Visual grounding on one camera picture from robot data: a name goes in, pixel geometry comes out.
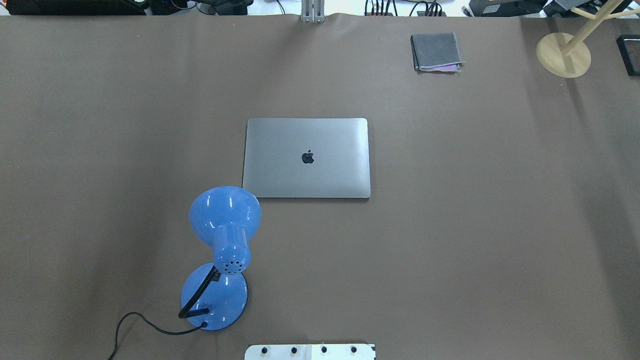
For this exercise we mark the grey laptop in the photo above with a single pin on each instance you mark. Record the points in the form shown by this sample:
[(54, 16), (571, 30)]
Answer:
[(324, 158)]

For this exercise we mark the blue desk lamp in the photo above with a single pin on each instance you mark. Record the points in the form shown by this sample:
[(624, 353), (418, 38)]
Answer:
[(215, 295)]

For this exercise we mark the folded grey cloth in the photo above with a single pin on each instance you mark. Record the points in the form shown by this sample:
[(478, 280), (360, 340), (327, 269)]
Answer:
[(436, 52)]

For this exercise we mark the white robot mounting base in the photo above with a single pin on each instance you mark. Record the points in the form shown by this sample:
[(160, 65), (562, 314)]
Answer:
[(318, 351)]

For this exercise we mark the wooden mug tree stand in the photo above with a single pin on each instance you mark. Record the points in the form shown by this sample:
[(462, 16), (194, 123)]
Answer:
[(566, 55)]

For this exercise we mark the black tray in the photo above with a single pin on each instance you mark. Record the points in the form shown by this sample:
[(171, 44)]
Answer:
[(629, 48)]

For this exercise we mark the aluminium frame post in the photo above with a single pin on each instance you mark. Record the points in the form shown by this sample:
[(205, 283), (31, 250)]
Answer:
[(313, 11)]

